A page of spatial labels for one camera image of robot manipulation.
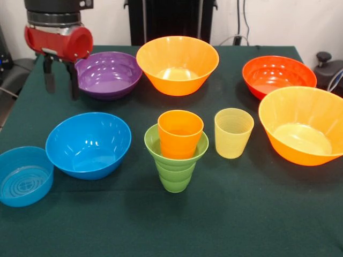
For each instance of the yellow plastic cup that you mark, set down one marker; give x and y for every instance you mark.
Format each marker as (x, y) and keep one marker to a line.
(233, 144)

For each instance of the red plastic bowl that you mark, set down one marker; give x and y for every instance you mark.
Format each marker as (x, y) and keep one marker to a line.
(278, 75)

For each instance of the large orange plastic bowl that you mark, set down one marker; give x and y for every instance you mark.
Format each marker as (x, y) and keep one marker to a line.
(177, 64)
(300, 134)

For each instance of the dark green tablecloth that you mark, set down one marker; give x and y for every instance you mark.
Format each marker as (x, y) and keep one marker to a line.
(214, 214)

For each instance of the orange plastic cup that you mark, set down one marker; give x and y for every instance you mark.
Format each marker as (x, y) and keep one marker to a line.
(179, 142)

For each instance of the purple plastic bowl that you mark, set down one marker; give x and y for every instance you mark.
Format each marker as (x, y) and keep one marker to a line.
(112, 77)

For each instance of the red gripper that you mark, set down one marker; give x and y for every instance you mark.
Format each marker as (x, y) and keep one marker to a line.
(61, 44)

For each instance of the round blue plastic bowl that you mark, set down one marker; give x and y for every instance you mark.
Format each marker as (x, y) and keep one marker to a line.
(88, 150)

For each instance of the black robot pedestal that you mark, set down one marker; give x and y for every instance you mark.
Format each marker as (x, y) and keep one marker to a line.
(171, 21)

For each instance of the black computer case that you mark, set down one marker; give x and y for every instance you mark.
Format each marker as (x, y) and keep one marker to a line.
(4, 53)

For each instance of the green plastic bowl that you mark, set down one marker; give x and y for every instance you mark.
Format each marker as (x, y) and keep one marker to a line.
(152, 144)

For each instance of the green plastic cup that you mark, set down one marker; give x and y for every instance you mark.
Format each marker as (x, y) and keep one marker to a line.
(175, 182)

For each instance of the shallow translucent blue bowl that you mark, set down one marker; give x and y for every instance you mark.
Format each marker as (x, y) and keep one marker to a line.
(24, 182)

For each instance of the black office chair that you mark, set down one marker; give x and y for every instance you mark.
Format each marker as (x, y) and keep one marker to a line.
(18, 69)

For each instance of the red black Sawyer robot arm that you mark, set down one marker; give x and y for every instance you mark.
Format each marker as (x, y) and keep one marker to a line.
(53, 10)

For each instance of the black chair with knob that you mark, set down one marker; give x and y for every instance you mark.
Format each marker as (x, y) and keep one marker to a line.
(329, 69)

